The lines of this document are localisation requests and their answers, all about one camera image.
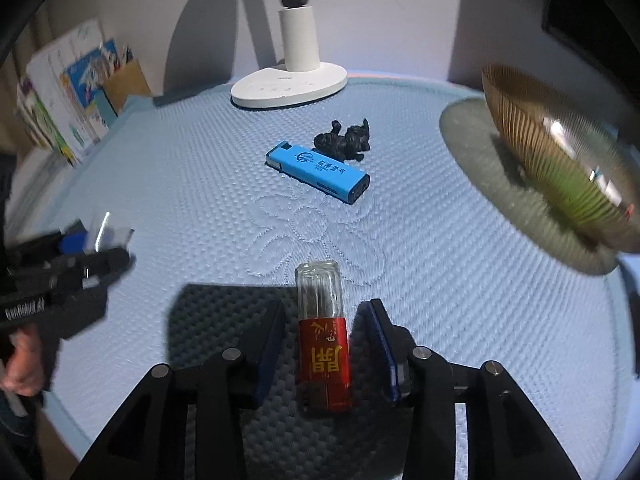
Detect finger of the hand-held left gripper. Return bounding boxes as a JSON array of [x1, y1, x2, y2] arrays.
[[5, 220, 91, 271], [10, 247, 135, 295]]

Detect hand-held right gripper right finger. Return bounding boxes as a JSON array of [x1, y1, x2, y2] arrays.
[[369, 299, 583, 480]]

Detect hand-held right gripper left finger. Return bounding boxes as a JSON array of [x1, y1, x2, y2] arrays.
[[70, 300, 287, 480]]

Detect shiny clear small object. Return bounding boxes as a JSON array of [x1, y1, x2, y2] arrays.
[[82, 211, 135, 254]]

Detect red lighter with clear end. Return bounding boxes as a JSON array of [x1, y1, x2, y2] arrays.
[[295, 261, 353, 413]]

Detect ribbed amber glass bowl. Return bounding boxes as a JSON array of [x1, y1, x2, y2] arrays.
[[481, 63, 640, 253]]

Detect person's left hand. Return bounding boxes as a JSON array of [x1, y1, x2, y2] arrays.
[[0, 324, 45, 397]]

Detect blue quilted mat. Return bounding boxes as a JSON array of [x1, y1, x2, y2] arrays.
[[0, 72, 640, 480]]

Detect green picture book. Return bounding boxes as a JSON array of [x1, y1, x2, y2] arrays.
[[17, 77, 79, 167]]

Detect person's dark clothing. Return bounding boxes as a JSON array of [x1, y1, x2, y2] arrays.
[[0, 392, 47, 480]]

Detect blue picture book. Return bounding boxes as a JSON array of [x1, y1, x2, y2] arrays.
[[60, 42, 122, 147]]

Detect brown cardboard box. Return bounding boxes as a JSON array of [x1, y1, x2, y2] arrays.
[[102, 58, 152, 117]]

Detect upright books and papers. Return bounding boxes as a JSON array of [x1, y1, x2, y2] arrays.
[[27, 17, 112, 161]]

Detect blue lighter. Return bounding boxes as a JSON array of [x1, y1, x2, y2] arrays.
[[265, 142, 372, 205]]

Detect black animal figurine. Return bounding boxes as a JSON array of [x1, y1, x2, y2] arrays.
[[313, 117, 372, 162]]

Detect light green small object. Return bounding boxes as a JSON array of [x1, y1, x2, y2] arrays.
[[547, 157, 618, 226]]

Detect white desk lamp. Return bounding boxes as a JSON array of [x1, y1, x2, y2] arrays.
[[230, 0, 348, 109]]

